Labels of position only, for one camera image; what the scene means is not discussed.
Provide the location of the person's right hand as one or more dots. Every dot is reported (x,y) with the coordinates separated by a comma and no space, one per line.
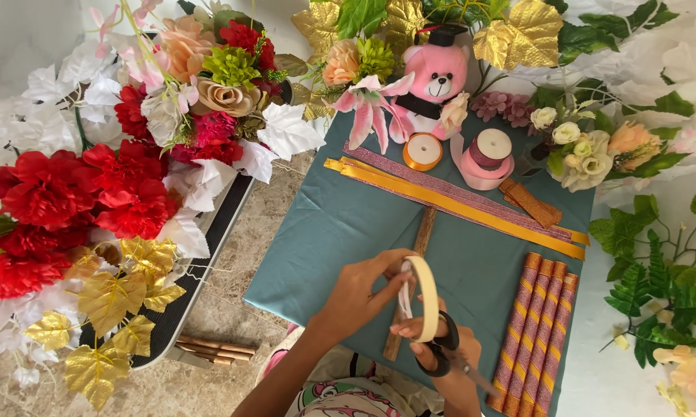
(461,359)

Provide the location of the person's left hand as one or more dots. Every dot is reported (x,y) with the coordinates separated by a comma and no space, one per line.
(354,295)

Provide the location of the black scissors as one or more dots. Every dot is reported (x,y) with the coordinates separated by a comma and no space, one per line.
(447,347)

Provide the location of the cream masking tape roll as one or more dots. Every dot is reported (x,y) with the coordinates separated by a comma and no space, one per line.
(428,295)

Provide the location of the pink glitter gold-striped roll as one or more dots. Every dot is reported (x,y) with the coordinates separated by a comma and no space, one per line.
(530,341)
(558,353)
(545,353)
(513,330)

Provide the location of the teal cloth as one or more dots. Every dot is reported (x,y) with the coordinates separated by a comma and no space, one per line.
(336,231)

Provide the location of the brown wooden stick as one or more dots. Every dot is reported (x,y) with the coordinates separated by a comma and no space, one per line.
(424,231)

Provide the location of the pink glitter ribbon strips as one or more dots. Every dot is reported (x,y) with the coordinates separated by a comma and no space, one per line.
(440,185)

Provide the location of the yellow satin ribbon strips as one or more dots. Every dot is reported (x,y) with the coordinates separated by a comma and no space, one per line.
(469,211)

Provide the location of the black folding table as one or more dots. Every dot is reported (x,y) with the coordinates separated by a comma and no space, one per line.
(220,231)

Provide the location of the bundle of wooden sticks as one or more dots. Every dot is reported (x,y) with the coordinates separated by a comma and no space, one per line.
(215,349)

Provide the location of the orange ribbon spool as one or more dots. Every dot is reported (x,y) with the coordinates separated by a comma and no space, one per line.
(422,150)

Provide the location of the brown glitter ribbon strip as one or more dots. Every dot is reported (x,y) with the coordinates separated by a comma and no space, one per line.
(530,202)

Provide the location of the pink satin ribbon spool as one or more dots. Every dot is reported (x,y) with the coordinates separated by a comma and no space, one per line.
(487,174)

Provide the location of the maroon glitter ribbon spool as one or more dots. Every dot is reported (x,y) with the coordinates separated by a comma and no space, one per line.
(491,145)

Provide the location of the peach rose lily bouquet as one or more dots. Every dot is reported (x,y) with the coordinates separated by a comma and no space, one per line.
(359,87)

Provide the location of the green fern vine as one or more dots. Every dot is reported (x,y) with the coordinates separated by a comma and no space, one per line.
(655,278)

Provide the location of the peach artificial flowers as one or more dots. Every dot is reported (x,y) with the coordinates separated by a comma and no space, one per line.
(693,370)

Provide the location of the pink graduation teddy bear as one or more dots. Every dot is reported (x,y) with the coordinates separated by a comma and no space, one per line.
(438,75)

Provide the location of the pink hydrangea flower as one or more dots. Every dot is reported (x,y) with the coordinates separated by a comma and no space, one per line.
(501,107)

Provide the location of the white rose bouquet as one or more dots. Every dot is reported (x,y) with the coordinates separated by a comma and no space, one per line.
(591,150)

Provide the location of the heap of artificial flowers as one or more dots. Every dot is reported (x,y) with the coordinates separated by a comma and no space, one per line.
(93,174)

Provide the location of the gold artificial leaves branch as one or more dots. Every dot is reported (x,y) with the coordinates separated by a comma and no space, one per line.
(522,29)

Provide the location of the white leaf garland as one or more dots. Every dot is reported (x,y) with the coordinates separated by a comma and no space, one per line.
(643,52)

